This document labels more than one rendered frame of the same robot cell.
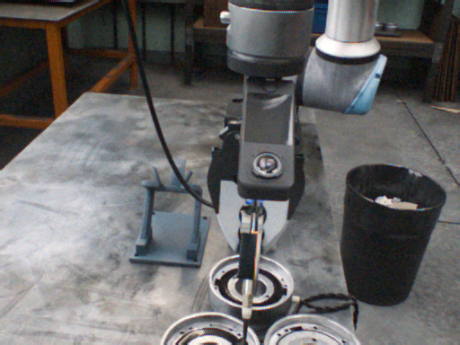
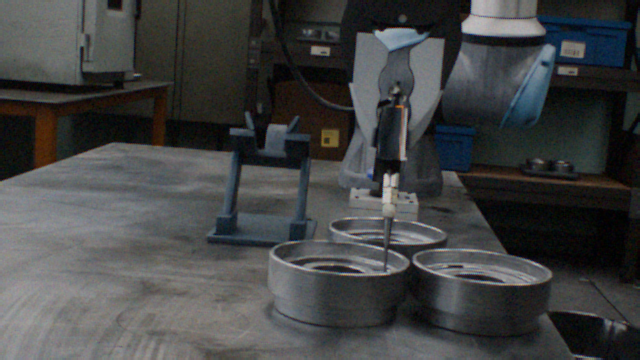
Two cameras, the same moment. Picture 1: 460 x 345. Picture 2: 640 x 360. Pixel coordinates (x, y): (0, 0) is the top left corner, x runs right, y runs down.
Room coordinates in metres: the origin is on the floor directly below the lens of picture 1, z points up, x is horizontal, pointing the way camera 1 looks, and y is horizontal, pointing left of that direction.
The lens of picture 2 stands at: (-0.25, 0.03, 0.99)
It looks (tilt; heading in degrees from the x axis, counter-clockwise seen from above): 9 degrees down; 359
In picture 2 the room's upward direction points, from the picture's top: 5 degrees clockwise
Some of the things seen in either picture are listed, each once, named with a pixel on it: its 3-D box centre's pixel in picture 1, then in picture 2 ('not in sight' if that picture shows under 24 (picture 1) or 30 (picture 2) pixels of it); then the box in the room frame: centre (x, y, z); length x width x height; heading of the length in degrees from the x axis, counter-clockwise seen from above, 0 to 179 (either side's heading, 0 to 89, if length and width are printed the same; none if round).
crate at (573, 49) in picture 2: not in sight; (563, 42); (4.06, -1.16, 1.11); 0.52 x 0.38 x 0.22; 86
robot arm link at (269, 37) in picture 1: (265, 30); not in sight; (0.47, -0.03, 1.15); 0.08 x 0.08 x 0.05
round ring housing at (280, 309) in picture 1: (250, 292); (385, 251); (0.50, -0.04, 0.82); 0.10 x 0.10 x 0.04
